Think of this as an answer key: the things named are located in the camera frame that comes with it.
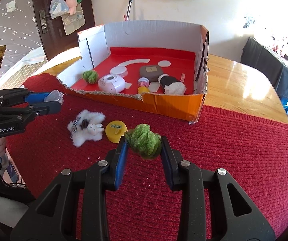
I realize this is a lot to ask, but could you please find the clear small plastic box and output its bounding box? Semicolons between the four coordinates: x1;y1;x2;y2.
43;90;64;104

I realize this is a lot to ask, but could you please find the white fluffy star hairclip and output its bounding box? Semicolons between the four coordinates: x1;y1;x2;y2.
67;110;105;147

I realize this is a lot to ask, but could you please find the green yarn ball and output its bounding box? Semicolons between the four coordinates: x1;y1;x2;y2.
82;70;99;84
124;124;162;160

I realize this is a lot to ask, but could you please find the yellow round cap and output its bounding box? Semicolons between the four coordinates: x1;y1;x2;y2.
105;120;128;144

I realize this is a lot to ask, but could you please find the white round plastic jar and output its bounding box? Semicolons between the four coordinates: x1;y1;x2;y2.
110;65;128;78

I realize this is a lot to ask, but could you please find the grey square compact case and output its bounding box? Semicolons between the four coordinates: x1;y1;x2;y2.
139;65;164;82

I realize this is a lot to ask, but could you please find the black white sock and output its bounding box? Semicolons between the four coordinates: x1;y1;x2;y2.
158;74;186;95

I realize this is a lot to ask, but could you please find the red knitted mat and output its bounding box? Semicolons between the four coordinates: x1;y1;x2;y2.
4;73;288;241

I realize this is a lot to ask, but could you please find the brown door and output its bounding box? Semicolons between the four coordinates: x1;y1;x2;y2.
32;0;96;60

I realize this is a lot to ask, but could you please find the beige hanging organizer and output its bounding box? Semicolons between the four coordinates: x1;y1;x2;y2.
61;4;86;35

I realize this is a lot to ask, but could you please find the plastic bag on door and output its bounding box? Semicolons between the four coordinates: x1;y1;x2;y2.
49;0;69;19

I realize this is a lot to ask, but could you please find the pink yellow small toy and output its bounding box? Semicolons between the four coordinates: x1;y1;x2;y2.
137;77;150;94

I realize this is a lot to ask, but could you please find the white orange cardboard box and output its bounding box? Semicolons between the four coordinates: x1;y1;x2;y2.
58;20;209;124

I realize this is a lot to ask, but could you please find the orange silver mop handle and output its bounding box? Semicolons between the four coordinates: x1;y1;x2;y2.
124;0;133;21

